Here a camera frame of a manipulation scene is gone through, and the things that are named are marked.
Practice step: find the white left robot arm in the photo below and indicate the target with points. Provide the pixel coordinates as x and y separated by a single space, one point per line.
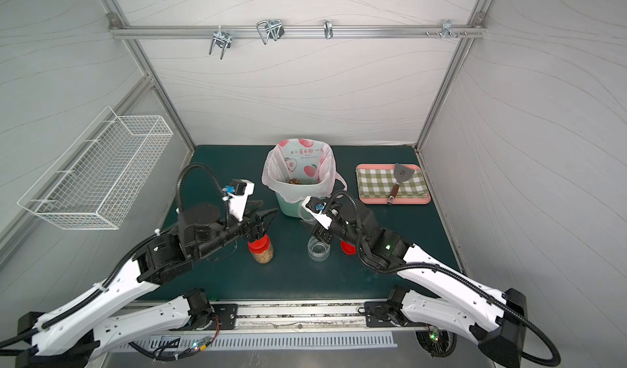
90 325

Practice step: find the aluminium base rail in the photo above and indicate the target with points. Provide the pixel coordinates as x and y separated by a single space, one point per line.
303 314

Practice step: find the steel spatula wooden handle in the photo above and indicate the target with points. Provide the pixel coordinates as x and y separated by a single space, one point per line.
401 174

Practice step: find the glass peanut jar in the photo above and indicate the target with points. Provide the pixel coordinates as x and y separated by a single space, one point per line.
317 250

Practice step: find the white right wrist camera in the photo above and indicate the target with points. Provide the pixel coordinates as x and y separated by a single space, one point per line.
316 207

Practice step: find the pink plastic tray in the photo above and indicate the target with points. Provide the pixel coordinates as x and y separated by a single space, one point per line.
397 201

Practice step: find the white wire basket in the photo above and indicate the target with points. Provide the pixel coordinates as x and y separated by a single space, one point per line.
93 184

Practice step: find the white slotted cable duct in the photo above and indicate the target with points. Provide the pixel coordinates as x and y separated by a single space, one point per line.
281 341

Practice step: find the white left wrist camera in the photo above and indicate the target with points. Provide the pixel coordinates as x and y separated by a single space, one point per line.
236 195

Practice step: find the red jar lid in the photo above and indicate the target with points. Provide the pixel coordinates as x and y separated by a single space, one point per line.
348 249

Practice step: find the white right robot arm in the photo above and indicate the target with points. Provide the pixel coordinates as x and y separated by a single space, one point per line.
496 321

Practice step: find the aluminium crossbar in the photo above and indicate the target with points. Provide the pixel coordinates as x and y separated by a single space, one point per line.
294 32

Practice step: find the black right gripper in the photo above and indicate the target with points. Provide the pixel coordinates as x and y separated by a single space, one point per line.
331 231

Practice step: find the green white checkered cloth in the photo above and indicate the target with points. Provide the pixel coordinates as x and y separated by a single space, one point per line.
379 183

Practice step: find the metal hook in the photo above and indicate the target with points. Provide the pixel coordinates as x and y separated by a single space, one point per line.
446 32
328 29
222 41
270 29

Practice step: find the mint green trash bin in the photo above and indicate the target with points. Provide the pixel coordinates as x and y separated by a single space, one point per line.
290 204

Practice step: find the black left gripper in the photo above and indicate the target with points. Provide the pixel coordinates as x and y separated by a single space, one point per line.
250 226

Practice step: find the pink white plastic bin bag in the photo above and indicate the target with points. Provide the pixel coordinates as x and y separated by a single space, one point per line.
311 161

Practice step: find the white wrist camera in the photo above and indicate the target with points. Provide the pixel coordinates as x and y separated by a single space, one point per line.
316 207
236 195

